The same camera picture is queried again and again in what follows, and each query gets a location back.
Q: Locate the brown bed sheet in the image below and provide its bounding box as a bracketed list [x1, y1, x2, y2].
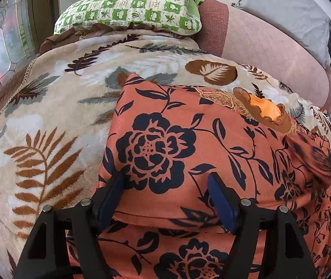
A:
[0, 23, 166, 128]

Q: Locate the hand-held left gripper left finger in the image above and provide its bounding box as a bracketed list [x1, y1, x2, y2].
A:
[13, 170, 129, 279]

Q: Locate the green checked pillow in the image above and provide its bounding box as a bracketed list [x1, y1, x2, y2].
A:
[54, 0, 206, 36]

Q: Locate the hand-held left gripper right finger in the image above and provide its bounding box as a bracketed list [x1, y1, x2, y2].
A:
[207, 172, 319, 279]

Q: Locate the leaf print fleece blanket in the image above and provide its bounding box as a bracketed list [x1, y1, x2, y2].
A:
[0, 30, 331, 269]

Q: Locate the grey pillow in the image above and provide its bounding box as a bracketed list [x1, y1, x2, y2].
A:
[231, 0, 331, 69]

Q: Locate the stained glass window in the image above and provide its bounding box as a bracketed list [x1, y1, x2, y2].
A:
[0, 0, 39, 95]

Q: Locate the orange floral garment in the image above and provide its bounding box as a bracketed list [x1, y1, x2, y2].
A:
[97, 74, 331, 279]

